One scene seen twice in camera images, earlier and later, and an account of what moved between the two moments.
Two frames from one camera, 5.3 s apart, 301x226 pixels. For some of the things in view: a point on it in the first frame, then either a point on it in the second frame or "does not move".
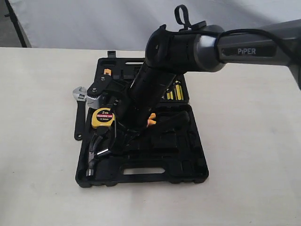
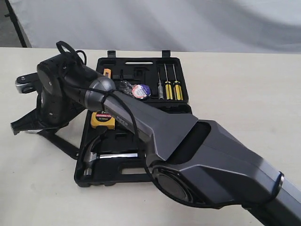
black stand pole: [11, 15] does not move
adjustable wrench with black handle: [79, 93] to [58, 142]
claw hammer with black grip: [93, 154] to [92, 156]
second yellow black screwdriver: [178, 91] does not move
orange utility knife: [107, 71] does not move
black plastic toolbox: [118, 149] does not move
